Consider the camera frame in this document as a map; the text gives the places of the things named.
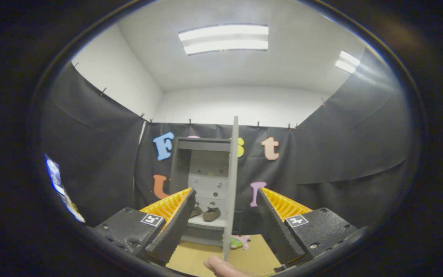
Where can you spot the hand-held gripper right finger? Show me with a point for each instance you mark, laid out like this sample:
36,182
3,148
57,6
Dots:
273,227

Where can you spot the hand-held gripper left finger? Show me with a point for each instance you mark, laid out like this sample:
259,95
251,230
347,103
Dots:
175,227

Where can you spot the brown fuzzy shoe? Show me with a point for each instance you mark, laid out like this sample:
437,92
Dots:
196,212
211,214

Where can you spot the light grey shoe cabinet door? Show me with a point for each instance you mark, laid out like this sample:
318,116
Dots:
231,173

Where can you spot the grey shoe cabinet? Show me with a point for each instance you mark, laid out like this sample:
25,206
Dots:
202,145

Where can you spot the pink and green plush toy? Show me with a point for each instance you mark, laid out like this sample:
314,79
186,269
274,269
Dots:
238,242

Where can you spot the black backdrop cloth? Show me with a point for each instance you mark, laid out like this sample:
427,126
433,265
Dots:
340,154

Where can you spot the small ceiling light panel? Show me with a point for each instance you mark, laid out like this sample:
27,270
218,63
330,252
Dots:
347,61

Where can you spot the long ceiling light panel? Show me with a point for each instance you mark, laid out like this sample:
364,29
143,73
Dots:
223,39

